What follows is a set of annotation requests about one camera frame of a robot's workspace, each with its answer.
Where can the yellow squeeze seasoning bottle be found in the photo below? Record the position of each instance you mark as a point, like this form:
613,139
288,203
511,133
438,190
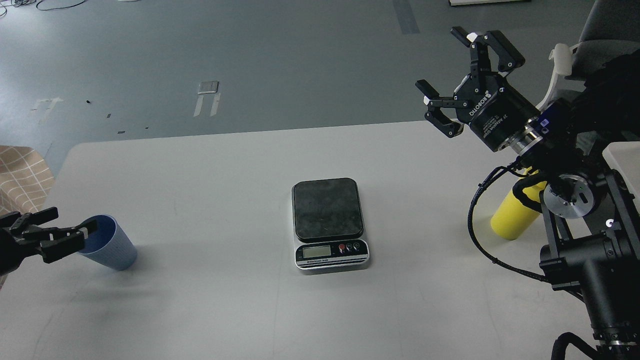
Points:
512,218

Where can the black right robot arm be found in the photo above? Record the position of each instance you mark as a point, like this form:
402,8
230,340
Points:
591,222

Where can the beige checkered cushion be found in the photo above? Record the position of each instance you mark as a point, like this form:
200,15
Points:
25,180

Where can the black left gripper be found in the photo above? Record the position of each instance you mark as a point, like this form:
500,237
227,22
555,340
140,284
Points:
51,243

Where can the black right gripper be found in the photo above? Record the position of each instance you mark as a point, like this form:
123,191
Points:
495,111

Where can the blue ribbed cup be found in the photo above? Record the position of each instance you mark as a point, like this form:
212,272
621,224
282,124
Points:
109,245

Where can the white side table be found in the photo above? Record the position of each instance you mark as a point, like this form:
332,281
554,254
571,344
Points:
625,158

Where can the black digital kitchen scale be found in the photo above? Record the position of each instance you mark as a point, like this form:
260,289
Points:
328,226

